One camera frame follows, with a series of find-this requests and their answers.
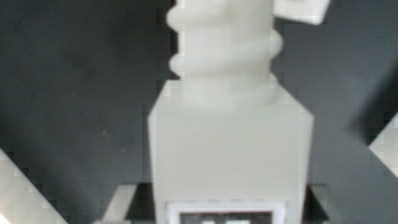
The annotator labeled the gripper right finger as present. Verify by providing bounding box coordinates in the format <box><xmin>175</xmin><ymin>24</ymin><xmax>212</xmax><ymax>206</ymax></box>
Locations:
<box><xmin>310</xmin><ymin>184</ymin><xmax>356</xmax><ymax>224</ymax></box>

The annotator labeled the white leg centre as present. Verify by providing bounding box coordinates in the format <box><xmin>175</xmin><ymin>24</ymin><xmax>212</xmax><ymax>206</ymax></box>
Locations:
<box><xmin>150</xmin><ymin>0</ymin><xmax>315</xmax><ymax>224</ymax></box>

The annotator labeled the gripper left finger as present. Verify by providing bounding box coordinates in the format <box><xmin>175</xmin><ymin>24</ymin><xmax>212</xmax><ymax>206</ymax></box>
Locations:
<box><xmin>93</xmin><ymin>184</ymin><xmax>137</xmax><ymax>224</ymax></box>

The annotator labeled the white table leg with tag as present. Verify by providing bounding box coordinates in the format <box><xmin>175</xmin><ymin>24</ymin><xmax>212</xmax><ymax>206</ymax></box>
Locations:
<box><xmin>274</xmin><ymin>0</ymin><xmax>331</xmax><ymax>25</ymax></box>

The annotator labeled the white L-shaped obstacle wall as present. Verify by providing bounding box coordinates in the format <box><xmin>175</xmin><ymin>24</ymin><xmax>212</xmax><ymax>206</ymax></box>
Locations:
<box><xmin>0</xmin><ymin>113</ymin><xmax>398</xmax><ymax>224</ymax></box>

